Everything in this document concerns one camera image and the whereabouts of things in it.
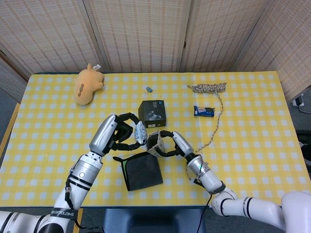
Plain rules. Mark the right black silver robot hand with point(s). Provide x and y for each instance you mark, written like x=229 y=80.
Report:
x=183 y=145

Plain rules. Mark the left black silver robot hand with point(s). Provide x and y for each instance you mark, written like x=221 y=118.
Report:
x=104 y=133

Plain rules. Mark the white blue toothpaste carton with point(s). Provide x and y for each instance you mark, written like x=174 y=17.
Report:
x=153 y=143

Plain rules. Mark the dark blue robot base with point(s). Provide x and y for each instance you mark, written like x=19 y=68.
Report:
x=150 y=221

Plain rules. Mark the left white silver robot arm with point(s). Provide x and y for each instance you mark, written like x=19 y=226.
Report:
x=85 y=172

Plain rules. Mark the black cube product box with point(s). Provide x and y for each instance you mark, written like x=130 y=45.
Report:
x=153 y=111

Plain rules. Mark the blue snack packet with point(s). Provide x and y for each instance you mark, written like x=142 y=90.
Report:
x=204 y=111

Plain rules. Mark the dark grey microfibre cloth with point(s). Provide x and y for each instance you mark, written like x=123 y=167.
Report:
x=143 y=172

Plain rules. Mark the orange plush toy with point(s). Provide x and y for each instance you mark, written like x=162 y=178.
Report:
x=87 y=87

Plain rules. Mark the yellow white checked tablecloth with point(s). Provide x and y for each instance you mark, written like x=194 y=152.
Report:
x=243 y=145

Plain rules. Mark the small blue clip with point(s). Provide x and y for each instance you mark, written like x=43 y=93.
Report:
x=148 y=89

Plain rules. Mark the woven folding screen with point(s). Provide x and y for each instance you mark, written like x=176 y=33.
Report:
x=145 y=36

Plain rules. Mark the black sneaker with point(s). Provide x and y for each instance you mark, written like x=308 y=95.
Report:
x=305 y=145

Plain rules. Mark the white power strip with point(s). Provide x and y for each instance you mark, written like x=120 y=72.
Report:
x=300 y=100

